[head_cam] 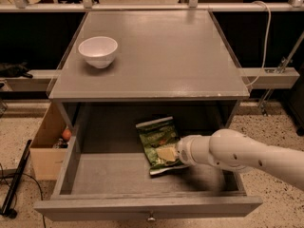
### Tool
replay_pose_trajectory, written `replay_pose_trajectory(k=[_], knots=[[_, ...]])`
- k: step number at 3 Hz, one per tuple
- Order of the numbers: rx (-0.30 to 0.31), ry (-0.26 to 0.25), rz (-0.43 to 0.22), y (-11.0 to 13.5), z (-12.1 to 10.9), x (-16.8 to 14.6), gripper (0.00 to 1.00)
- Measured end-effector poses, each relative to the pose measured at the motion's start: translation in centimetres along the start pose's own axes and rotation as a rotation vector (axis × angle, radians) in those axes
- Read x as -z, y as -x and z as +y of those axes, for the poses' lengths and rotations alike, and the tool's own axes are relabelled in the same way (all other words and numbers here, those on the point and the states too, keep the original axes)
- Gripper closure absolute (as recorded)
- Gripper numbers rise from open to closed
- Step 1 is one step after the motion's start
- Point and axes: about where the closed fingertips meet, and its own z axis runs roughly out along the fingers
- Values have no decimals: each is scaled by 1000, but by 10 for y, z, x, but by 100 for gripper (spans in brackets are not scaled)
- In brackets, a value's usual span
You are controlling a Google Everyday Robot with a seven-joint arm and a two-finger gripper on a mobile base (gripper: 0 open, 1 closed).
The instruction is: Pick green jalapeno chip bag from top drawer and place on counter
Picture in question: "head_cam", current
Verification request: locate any black floor bar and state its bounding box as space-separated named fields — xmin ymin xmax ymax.
xmin=0 ymin=140 xmax=31 ymax=219

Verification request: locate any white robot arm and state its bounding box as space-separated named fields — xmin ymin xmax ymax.
xmin=174 ymin=129 xmax=304 ymax=190

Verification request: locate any orange ball in box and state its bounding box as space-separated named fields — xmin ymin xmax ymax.
xmin=62 ymin=129 xmax=71 ymax=142

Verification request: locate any grey wooden cabinet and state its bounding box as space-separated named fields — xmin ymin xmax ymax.
xmin=46 ymin=9 xmax=251 ymax=135

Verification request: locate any green jalapeno chip bag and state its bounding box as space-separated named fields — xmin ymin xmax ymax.
xmin=136 ymin=117 xmax=187 ymax=176

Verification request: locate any black floor cable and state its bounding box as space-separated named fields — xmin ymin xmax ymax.
xmin=0 ymin=161 xmax=48 ymax=228

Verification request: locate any white bowl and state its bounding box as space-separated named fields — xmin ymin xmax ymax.
xmin=78 ymin=36 xmax=118 ymax=68

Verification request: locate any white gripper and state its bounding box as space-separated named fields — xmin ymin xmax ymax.
xmin=156 ymin=135 xmax=212 ymax=165

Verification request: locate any cardboard box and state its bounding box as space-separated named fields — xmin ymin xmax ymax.
xmin=30 ymin=104 xmax=70 ymax=181

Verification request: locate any grey open drawer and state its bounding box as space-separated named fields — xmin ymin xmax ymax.
xmin=34 ymin=103 xmax=262 ymax=221

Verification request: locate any black object on ledge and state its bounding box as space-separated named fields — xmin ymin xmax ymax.
xmin=0 ymin=62 xmax=32 ymax=78

